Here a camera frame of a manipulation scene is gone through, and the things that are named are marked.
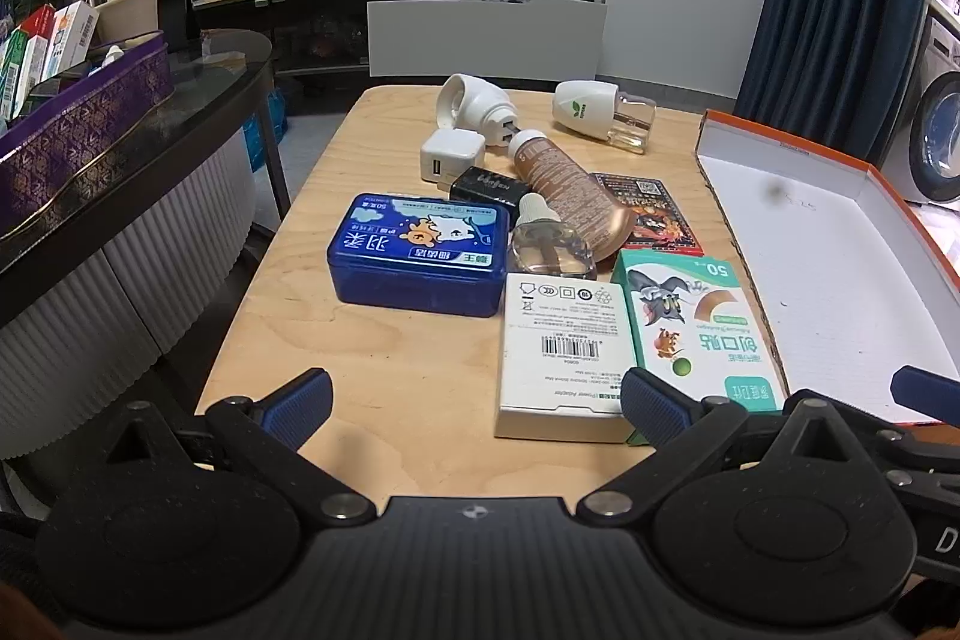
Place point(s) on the black USB charger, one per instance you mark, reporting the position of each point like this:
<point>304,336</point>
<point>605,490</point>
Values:
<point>487,186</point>

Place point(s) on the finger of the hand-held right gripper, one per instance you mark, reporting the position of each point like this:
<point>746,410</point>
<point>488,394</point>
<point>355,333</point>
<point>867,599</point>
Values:
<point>922,460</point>
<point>930,394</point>

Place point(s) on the dark red card pack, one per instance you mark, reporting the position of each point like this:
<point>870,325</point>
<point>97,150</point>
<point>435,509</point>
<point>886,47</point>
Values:
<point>664,220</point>

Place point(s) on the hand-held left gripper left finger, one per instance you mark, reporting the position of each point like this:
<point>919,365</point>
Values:
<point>296,404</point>

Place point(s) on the washing machine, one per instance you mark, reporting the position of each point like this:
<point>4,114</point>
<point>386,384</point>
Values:
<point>930,115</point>

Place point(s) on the blue floss pick box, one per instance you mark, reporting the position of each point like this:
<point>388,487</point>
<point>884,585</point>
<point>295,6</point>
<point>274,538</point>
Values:
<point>420,250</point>

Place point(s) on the red white medicine box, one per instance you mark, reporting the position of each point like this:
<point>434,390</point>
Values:
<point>37,21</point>

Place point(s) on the green cartoon bandage box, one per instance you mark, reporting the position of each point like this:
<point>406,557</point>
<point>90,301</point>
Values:
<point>697,317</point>

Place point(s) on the purple patterned box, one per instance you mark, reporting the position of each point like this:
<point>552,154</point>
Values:
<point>75,130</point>

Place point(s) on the white orange medicine box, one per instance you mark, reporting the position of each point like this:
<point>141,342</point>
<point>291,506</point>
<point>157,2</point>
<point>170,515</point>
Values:
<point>71,36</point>

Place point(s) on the white green repellent heater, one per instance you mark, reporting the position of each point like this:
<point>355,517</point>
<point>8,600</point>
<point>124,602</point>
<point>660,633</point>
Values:
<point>585,108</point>

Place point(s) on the blue curtain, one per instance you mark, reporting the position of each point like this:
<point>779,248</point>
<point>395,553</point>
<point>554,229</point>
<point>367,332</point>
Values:
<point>832,10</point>

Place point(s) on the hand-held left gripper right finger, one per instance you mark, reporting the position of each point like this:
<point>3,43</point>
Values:
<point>656,404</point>

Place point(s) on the brown cosmetic tube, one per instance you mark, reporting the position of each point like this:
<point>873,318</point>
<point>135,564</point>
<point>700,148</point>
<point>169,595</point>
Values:
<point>570,183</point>

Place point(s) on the green white medicine box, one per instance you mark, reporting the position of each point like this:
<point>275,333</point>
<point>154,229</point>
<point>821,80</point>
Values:
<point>19,70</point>

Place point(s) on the black top ribbed counter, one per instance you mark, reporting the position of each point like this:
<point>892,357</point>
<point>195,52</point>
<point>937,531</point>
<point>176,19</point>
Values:
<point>150,220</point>

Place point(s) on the clear liquid refill bottle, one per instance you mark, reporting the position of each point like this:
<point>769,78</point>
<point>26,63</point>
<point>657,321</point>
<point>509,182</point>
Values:
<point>547,250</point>

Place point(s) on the white USB charger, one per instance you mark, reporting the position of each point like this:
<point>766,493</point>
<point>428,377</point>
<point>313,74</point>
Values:
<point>450,156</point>

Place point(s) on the white adapter box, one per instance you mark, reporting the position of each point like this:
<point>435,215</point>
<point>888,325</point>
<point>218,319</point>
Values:
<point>562,340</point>

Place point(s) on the white plug-in heater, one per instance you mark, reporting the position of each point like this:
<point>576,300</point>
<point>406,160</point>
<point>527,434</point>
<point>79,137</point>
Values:
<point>480,104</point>

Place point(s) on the beige plastic bin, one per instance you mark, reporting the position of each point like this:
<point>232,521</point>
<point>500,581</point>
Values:
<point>127,14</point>

